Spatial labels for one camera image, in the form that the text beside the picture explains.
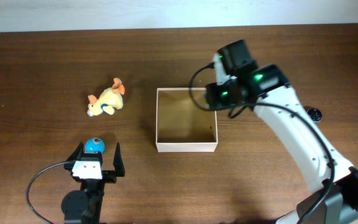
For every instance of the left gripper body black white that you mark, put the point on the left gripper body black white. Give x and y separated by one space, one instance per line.
109 177

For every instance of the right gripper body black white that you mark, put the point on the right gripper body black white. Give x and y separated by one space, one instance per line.
222 94

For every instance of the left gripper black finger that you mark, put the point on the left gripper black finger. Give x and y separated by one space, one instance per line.
76 154
118 162

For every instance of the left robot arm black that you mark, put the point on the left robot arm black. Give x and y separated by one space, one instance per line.
84 205

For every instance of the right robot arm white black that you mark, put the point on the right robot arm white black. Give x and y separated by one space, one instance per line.
331 178

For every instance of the blue ball toy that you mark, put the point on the blue ball toy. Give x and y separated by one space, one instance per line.
94 145

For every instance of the yellow plush dog toy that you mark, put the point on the yellow plush dog toy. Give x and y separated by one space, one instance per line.
109 100

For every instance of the open cardboard box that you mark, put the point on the open cardboard box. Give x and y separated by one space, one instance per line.
180 126

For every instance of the small black round cap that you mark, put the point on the small black round cap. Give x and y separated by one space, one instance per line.
314 114

